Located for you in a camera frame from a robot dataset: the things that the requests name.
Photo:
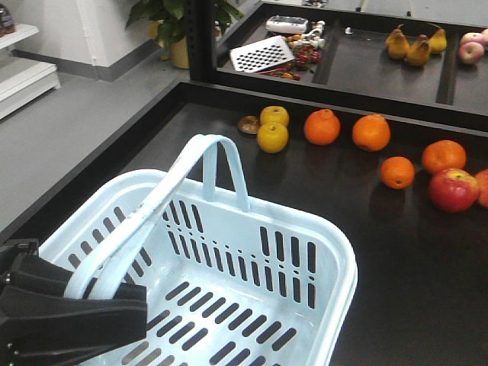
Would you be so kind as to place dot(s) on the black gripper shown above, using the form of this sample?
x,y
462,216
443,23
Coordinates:
x,y
40,329

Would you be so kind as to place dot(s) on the light blue plastic basket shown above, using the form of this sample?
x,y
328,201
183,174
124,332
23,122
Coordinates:
x,y
230,279

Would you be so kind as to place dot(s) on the orange behind apples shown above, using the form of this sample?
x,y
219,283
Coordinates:
x,y
443,154

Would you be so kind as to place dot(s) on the white supermarket shelf unit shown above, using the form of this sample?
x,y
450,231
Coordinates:
x,y
22,79

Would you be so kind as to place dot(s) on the brown mushroom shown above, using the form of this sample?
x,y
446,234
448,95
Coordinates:
x,y
249,124

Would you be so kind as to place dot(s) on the yellow apple front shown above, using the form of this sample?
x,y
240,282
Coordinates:
x,y
272,137

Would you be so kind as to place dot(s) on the yellow apple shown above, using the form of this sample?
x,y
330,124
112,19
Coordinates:
x,y
276,114
272,137

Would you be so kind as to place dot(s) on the potted green plant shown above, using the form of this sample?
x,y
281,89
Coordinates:
x,y
167,25

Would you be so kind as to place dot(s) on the yellow apple back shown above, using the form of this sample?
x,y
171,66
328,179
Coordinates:
x,y
276,114

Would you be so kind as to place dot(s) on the white perforated tray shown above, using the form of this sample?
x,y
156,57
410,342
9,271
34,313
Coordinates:
x,y
261,55

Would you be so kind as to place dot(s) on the orange far left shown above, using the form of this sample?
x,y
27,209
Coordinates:
x,y
322,127

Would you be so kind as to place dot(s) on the white electronic scale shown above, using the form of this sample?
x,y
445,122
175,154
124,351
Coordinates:
x,y
286,24

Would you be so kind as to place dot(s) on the small orange middle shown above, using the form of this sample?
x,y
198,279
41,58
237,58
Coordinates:
x,y
397,172

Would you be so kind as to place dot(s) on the black wood fruit display table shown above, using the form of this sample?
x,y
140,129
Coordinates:
x,y
421,297

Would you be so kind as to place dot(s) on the large red apple left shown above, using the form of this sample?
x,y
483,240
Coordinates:
x,y
453,190

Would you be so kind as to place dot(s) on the large red apple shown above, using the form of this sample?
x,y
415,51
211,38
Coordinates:
x,y
453,190
482,181

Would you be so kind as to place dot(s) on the brown pear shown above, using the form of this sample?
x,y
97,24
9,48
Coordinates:
x,y
419,52

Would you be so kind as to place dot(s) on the black upper fruit tray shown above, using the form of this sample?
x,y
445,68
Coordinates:
x,y
354,70

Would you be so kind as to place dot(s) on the large red apple right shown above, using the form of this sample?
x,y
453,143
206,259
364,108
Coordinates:
x,y
482,181

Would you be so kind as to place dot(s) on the black shelf upright post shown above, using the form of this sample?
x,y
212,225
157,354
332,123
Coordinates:
x,y
199,22

